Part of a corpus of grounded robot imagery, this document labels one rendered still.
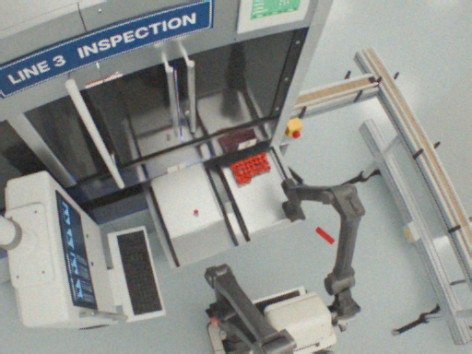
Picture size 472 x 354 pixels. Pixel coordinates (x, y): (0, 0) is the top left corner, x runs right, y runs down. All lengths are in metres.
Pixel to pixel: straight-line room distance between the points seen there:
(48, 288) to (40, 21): 0.77
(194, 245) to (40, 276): 0.87
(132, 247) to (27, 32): 1.29
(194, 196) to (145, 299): 0.54
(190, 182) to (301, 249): 1.16
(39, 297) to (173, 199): 0.93
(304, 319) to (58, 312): 0.79
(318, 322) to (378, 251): 1.70
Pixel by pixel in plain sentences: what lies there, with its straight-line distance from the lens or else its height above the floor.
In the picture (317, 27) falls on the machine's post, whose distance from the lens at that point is 1.33.
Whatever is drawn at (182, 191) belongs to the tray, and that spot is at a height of 0.88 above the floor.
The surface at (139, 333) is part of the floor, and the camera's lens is 2.77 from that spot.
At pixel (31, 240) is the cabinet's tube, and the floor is 1.62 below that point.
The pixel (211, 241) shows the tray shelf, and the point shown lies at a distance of 1.89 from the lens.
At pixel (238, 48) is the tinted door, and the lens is 1.25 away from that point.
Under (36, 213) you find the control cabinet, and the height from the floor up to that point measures 1.58.
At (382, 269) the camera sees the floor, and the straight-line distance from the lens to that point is 3.03.
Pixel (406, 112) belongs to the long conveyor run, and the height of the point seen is 0.93.
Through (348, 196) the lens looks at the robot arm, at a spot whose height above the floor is 1.54.
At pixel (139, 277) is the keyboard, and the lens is 1.95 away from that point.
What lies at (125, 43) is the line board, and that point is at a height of 1.94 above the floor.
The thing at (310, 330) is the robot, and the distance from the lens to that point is 1.41.
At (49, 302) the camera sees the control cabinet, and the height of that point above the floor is 1.55.
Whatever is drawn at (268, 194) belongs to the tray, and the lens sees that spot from 1.97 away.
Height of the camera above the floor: 2.73
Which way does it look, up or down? 69 degrees down
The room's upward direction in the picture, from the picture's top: 11 degrees clockwise
